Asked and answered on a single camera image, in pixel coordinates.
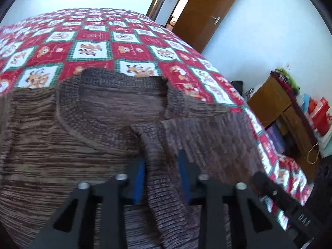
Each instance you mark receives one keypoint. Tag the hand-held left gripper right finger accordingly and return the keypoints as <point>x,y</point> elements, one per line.
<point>182,176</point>

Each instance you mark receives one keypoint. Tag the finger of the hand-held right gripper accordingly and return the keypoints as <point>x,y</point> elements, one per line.
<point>269,186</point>

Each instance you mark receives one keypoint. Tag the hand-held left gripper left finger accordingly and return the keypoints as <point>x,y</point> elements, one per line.
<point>140,181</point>

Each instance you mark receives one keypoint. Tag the brown knitted sweater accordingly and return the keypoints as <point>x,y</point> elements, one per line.
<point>90,124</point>

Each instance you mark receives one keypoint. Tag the purple box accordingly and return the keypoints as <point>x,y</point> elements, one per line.
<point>275,136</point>

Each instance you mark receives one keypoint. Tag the brown wooden cabinet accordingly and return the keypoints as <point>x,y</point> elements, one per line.
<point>269,101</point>

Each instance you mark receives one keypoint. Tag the red paper bags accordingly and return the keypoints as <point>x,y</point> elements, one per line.
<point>320,116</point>

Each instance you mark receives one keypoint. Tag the green fuzzy item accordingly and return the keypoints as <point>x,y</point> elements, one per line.
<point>288,79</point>

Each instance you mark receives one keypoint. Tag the brown wooden door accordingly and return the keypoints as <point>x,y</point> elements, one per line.
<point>202,26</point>

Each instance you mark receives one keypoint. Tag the red printed bed blanket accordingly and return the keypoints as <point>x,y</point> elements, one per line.
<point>90,35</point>

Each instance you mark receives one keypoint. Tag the dark wooden door frame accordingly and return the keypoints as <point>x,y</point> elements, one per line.
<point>157,0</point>

